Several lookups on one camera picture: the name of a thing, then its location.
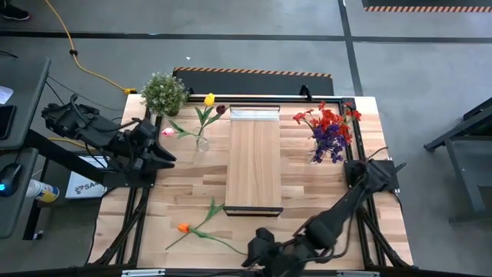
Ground black aluminium table frame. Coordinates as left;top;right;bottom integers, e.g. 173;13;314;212
86;94;414;270

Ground pink artificial tulip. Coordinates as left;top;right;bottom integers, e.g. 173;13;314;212
161;119;203;147

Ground yellow artificial tulip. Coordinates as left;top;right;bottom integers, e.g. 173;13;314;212
194;92;217;149

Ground orange artificial tulip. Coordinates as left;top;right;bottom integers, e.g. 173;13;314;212
176;222;249;257

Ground black smartphone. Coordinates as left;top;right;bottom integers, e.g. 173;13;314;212
0;104;17;140

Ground maroon artificial tulip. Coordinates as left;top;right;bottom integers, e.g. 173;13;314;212
199;103;228;149

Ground dark metal bench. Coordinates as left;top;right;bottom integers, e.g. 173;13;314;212
422;96;492;224

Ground person's shoe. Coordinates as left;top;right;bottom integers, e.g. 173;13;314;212
0;2;31;22

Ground white yellow spray bottle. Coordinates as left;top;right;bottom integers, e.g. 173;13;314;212
25;179;61;204

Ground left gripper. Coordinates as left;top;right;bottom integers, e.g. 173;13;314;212
126;117;178;175

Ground black diagonal beam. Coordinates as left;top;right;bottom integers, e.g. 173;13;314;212
23;128;112;188

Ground clear glass vase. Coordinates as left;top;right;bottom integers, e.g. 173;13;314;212
194;126;211;153
307;142;322;165

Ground black front crossbeam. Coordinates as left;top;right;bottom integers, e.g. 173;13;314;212
0;263;492;277

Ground thin black floor cable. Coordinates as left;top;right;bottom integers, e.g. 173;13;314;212
45;75;125;113

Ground white paper sheet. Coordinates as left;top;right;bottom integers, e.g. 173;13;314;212
0;85;15;105

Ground yellow floor cable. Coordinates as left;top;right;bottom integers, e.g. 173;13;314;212
44;0;138;96

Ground black mat orange striped edge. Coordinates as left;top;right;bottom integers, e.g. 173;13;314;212
171;66;334;96
361;0;492;12

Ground black desk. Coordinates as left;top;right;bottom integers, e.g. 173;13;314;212
0;57;52;150
0;148;39;239

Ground white printed cardboard box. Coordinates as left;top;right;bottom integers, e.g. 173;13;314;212
64;155;111;200

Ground silver metal bracket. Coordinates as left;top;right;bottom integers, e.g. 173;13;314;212
121;269;166;277
337;270;381;277

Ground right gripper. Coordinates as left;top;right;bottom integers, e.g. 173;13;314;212
241;227;309;277

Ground black computer mouse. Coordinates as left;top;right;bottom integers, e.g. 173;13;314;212
0;162;23;198

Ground purple artificial flower bunch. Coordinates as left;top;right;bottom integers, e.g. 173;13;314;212
310;125;347;165

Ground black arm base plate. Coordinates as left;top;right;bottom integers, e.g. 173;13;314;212
344;159;401;192
102;169;157;189

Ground potted green plant white blossoms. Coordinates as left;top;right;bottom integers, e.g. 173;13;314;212
140;72;190;117

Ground red artificial tulip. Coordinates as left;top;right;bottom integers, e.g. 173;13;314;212
165;196;226;251

